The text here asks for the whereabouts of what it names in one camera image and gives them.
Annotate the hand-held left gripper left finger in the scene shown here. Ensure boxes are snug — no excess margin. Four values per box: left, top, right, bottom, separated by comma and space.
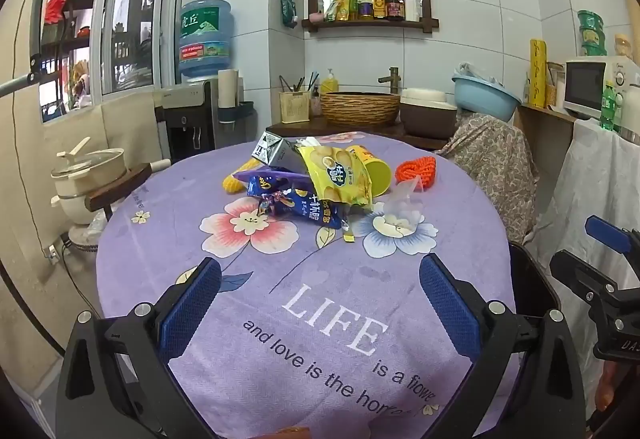
56, 257, 231, 439

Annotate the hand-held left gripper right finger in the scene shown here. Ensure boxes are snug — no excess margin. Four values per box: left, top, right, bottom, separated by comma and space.
419, 253, 587, 439

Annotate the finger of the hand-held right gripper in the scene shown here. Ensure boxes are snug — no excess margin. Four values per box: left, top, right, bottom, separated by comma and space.
585, 215, 640, 256
549, 249, 618, 302

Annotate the clear plastic bag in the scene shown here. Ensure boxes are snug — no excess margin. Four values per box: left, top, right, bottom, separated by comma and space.
372, 179, 428, 232

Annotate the yellow foam fruit net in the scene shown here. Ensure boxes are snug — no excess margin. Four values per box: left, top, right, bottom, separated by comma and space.
222, 158, 263, 192

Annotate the red foam fruit net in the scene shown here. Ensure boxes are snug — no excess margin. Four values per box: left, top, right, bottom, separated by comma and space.
395, 155, 438, 185

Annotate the blue snack bag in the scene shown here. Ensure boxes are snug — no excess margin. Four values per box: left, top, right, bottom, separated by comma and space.
246, 175, 351, 230

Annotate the yellow snack can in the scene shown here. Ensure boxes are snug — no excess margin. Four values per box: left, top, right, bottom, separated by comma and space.
347, 145, 393, 197

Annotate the purple snack bag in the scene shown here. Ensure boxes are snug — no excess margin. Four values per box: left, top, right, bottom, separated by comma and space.
235, 168, 311, 182

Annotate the yellow chip bag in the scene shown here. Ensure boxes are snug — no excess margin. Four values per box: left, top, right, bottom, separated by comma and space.
295, 144, 373, 210

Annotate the grey milk carton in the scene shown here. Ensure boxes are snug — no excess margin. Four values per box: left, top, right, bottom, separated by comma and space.
250, 130, 301, 170

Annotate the person's right hand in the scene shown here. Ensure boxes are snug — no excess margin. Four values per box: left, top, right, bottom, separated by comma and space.
595, 361, 626, 425

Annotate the white cloth cover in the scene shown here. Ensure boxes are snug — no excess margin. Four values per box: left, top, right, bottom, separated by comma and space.
525, 119, 640, 420

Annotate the purple floral tablecloth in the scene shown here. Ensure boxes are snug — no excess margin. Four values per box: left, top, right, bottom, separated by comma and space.
95, 132, 531, 439

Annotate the wooden side cabinet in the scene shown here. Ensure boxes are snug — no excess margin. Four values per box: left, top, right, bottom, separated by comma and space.
514, 104, 576, 200

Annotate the green soda bottle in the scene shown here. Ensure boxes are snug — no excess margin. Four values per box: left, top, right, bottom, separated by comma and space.
599, 82, 621, 132

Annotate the floral patterned cloth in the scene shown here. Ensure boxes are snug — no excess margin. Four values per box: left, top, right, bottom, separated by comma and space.
435, 113, 541, 245

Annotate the dark wooden board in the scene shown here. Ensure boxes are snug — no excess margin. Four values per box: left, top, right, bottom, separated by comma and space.
85, 158, 172, 215

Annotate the white microwave oven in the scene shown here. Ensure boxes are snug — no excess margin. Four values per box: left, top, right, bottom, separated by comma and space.
562, 56, 640, 120

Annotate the cream cooking pot stack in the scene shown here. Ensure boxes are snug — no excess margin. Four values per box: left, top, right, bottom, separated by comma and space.
50, 136, 133, 226

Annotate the tall yellow box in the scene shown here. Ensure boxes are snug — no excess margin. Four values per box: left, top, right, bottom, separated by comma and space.
529, 38, 548, 109

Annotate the light blue plastic basin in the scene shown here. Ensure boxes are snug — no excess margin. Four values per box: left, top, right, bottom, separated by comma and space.
451, 74, 522, 122

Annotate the dark teal roll holder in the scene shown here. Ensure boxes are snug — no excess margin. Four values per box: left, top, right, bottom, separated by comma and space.
215, 102, 258, 152

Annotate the water dispenser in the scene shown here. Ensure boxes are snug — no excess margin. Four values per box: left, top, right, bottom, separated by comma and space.
154, 80, 221, 165

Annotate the brown pot with white lid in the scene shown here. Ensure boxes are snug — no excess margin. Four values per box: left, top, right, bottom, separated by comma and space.
400, 88, 458, 140

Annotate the stack of green cups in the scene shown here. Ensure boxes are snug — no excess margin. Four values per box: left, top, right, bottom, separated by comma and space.
576, 10, 607, 57

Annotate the grey cloth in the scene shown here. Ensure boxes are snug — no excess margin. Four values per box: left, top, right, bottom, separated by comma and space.
455, 62, 501, 85

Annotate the dark wooden counter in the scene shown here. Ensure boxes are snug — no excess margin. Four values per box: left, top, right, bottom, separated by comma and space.
265, 116, 456, 152

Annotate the woven pattern sink basin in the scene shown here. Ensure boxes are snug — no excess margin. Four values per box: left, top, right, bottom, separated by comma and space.
320, 92, 402, 127

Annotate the paper towel roll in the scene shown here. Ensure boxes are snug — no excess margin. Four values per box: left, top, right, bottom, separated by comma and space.
218, 68, 240, 109

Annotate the beige chopstick holder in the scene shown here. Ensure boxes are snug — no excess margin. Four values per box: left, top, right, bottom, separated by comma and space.
279, 90, 312, 125

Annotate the bamboo style faucet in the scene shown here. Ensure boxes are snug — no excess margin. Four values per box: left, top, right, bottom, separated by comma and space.
377, 66, 401, 95

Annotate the bundle of dark chopsticks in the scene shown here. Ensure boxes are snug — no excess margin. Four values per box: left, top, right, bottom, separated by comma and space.
279, 72, 321, 92

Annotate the blue water jug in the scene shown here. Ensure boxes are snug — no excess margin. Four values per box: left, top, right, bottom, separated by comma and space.
177, 0, 235, 79

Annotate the sliding glass window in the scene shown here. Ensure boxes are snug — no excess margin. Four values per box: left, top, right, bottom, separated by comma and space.
30, 0, 186, 122

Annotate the yellow seasoning packet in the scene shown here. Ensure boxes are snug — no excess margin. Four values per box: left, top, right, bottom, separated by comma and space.
325, 0, 351, 22

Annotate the red paper decoration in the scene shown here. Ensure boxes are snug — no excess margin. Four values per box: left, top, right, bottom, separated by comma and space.
44, 0, 76, 27

